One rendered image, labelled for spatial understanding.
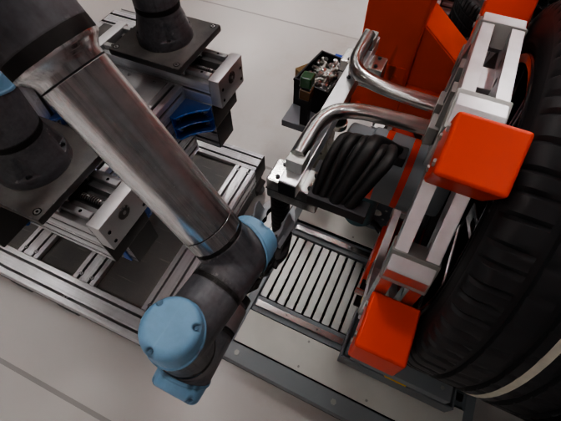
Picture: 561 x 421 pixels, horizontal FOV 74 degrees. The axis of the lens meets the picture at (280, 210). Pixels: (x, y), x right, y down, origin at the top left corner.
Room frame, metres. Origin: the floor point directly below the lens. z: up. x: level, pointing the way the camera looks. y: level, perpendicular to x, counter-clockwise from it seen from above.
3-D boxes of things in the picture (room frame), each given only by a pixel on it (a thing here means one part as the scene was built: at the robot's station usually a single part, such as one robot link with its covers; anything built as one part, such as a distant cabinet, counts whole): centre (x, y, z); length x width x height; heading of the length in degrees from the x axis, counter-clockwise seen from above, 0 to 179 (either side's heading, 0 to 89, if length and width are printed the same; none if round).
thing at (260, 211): (0.37, 0.04, 0.85); 0.09 x 0.03 x 0.06; 163
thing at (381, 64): (0.68, -0.17, 0.93); 0.09 x 0.05 x 0.05; 65
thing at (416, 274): (0.44, -0.29, 0.85); 0.54 x 0.07 x 0.54; 155
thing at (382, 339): (0.15, -0.15, 0.85); 0.09 x 0.08 x 0.07; 155
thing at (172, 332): (0.13, 0.12, 0.95); 0.11 x 0.08 x 0.11; 148
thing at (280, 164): (0.38, -0.03, 0.93); 0.09 x 0.05 x 0.05; 65
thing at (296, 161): (0.40, -0.13, 1.03); 0.19 x 0.18 x 0.11; 65
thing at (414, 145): (0.47, -0.22, 0.85); 0.21 x 0.14 x 0.14; 65
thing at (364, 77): (0.58, -0.22, 1.03); 0.19 x 0.18 x 0.11; 65
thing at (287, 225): (0.35, -0.01, 0.85); 0.09 x 0.03 x 0.06; 146
